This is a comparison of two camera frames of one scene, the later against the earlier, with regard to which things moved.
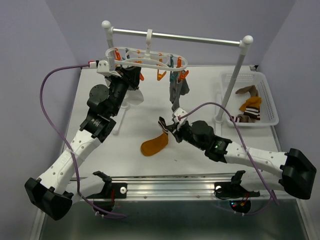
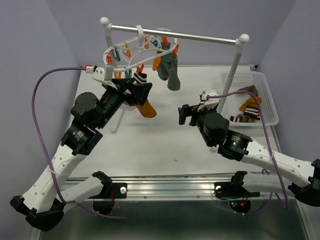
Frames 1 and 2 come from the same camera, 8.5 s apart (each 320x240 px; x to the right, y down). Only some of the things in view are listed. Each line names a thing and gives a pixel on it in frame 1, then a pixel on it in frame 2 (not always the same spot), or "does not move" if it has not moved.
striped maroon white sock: [249, 116] does not move
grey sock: [174, 94] to [174, 83]
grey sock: [184, 88] to [163, 71]
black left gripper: [130, 75] to [139, 92]
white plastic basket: [268, 113] does not move
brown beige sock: [251, 89] does not move
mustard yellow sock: [150, 147] to [147, 110]
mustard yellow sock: [253, 102] does not move
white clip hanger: [162, 62] to [144, 50]
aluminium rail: [165, 188] does not move
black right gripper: [176, 132] to [186, 110]
